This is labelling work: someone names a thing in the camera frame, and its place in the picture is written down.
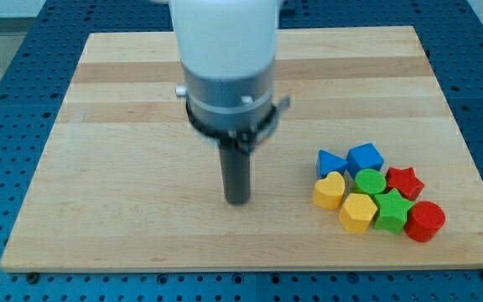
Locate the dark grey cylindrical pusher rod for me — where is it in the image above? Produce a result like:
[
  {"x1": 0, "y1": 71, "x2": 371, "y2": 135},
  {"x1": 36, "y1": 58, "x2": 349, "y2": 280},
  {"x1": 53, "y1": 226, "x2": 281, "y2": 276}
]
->
[{"x1": 219, "y1": 145, "x2": 251, "y2": 205}]

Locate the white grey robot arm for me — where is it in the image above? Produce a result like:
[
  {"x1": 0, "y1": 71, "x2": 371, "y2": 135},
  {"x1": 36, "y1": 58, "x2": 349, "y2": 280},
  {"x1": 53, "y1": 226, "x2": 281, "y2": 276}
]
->
[{"x1": 166, "y1": 0, "x2": 290, "y2": 205}]

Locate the light wooden board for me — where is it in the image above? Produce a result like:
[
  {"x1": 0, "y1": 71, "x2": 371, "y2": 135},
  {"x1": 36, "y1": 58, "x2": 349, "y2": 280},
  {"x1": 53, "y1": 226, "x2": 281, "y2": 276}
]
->
[{"x1": 0, "y1": 26, "x2": 483, "y2": 273}]

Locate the green circle block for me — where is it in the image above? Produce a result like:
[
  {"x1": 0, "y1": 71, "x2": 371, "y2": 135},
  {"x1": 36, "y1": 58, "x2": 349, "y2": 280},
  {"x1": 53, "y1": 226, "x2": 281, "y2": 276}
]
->
[{"x1": 353, "y1": 169, "x2": 387, "y2": 196}]

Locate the red circle block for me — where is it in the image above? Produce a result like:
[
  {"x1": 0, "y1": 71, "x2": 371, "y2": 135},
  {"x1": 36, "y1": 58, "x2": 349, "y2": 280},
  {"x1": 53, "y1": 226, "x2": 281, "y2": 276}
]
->
[{"x1": 403, "y1": 200, "x2": 446, "y2": 242}]

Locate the blue triangle block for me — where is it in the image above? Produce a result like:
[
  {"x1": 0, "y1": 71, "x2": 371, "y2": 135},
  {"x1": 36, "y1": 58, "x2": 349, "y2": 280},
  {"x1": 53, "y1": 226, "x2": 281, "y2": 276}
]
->
[{"x1": 315, "y1": 149, "x2": 348, "y2": 179}]

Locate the yellow heart block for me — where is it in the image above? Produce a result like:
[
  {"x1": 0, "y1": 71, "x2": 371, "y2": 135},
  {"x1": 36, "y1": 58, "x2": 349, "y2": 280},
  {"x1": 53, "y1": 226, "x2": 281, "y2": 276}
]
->
[{"x1": 312, "y1": 172, "x2": 345, "y2": 210}]

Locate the yellow hexagon block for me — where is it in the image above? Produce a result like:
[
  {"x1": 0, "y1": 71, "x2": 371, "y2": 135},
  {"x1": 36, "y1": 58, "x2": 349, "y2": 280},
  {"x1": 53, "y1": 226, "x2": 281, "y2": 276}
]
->
[{"x1": 339, "y1": 193, "x2": 377, "y2": 234}]

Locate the blue cube block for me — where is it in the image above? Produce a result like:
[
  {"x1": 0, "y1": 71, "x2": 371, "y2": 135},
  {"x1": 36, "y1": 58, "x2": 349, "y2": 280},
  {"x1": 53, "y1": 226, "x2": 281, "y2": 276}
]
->
[{"x1": 346, "y1": 143, "x2": 384, "y2": 178}]

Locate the green star block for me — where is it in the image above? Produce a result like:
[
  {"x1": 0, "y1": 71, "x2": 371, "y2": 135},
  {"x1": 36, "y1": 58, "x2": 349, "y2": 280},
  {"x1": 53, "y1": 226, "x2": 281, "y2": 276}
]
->
[{"x1": 373, "y1": 189, "x2": 414, "y2": 235}]

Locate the red star block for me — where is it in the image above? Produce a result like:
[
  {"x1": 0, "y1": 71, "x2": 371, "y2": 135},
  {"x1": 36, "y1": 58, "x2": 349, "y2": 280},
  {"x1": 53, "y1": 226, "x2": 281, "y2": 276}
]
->
[{"x1": 385, "y1": 167, "x2": 425, "y2": 201}]

